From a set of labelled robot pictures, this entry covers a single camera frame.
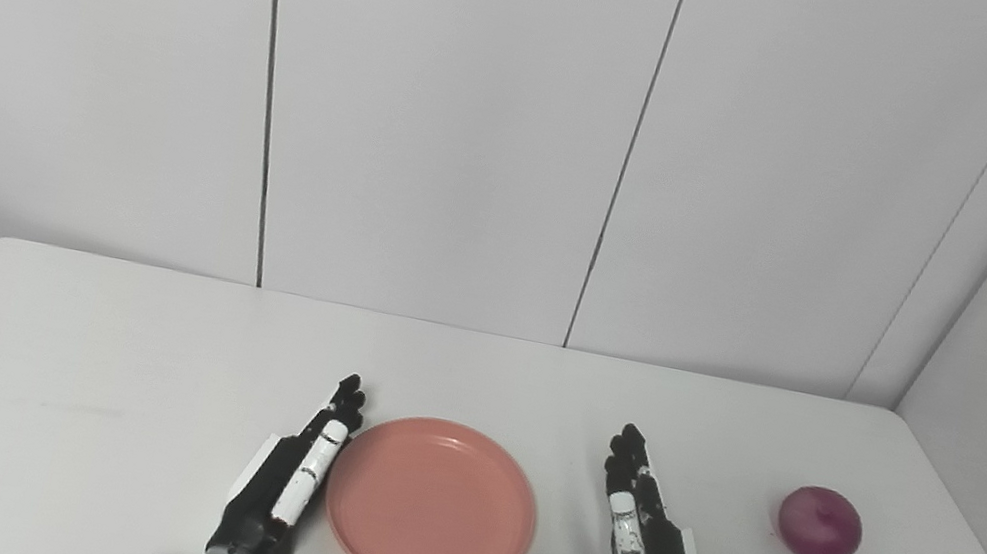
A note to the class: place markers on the pink plastic plate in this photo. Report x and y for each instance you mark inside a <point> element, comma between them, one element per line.
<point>433,505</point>

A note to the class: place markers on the red onion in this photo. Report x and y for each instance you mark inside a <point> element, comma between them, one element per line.
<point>820,526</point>

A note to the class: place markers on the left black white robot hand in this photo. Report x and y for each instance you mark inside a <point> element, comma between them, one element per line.
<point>261,500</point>

